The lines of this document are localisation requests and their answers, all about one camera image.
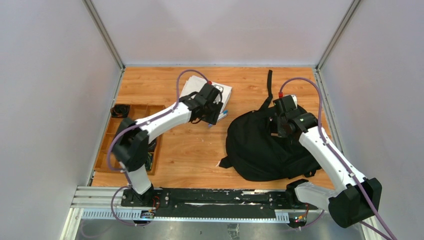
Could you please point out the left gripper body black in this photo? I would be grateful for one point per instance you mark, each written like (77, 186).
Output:
(215, 110)

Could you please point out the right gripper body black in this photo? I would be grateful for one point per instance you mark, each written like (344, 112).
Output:
(281, 131)

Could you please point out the black student backpack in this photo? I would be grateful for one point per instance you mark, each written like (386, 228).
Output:
(257, 154)

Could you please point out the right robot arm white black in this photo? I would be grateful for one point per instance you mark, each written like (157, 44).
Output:
(355, 197)

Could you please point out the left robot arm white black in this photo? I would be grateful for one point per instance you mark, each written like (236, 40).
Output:
(133, 137)

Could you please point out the folded white cloth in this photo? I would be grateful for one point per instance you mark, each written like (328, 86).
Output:
(195, 83)

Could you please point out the wooden compartment tray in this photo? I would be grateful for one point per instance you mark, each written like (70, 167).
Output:
(118, 113)

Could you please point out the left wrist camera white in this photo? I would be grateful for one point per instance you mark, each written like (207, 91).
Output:
(219, 87)

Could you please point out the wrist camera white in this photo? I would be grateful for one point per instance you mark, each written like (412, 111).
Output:
(219, 87)
(294, 98)

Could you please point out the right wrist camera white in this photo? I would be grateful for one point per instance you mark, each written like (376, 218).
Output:
(294, 98)

